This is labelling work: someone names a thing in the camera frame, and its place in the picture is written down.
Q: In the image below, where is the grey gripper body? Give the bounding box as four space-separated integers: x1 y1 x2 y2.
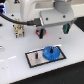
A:
40 0 74 28

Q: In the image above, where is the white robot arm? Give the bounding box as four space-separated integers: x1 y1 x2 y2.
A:
20 0 74 39

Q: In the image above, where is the beige connector block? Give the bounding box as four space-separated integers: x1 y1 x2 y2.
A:
13 24 24 37

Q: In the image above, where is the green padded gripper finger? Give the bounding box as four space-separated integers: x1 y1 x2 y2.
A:
62 23 70 34
38 29 44 39

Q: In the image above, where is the large blue gear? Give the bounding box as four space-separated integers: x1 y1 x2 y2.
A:
43 46 60 61

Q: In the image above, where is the small red gear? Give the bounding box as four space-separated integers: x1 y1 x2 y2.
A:
35 29 46 35

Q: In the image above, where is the peg base plate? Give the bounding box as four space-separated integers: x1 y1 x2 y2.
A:
25 46 66 68

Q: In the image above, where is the black cable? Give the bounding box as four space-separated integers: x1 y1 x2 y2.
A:
0 13 40 26

